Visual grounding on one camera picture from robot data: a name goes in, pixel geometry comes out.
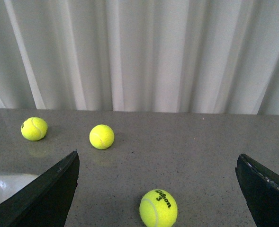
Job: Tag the Wilson 3 tennis ball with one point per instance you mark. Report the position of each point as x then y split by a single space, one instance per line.
34 129

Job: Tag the tennis ball far right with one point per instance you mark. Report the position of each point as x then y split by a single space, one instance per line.
101 136

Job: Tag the Wilson 3 ball near front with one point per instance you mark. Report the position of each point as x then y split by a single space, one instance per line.
158 209

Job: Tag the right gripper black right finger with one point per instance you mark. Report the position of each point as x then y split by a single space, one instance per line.
260 187

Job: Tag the clear Wilson tennis can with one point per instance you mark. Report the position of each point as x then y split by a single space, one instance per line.
11 183

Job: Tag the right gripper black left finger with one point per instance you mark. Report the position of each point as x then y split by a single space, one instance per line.
46 201

